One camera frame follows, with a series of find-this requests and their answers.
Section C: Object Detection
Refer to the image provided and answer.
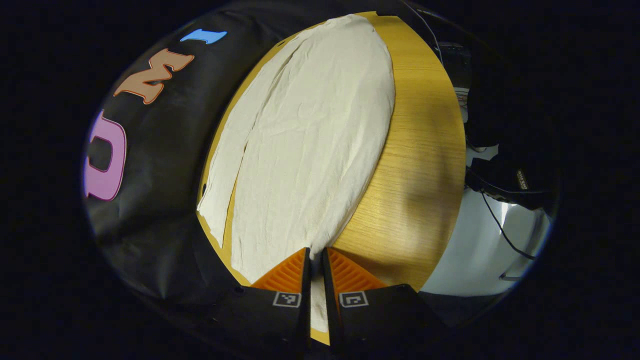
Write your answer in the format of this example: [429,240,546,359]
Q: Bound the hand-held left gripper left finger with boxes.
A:
[212,247,312,356]

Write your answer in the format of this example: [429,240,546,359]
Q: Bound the cream white jeans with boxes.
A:
[196,14,396,334]

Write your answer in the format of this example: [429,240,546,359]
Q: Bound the black backdrop cloth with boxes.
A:
[81,0,381,346]

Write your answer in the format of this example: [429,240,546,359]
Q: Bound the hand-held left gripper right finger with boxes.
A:
[321,247,446,357]

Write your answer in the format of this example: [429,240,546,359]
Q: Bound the thin black cable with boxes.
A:
[400,0,447,68]

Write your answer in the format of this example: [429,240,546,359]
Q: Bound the black bag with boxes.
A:
[465,150,557,212]

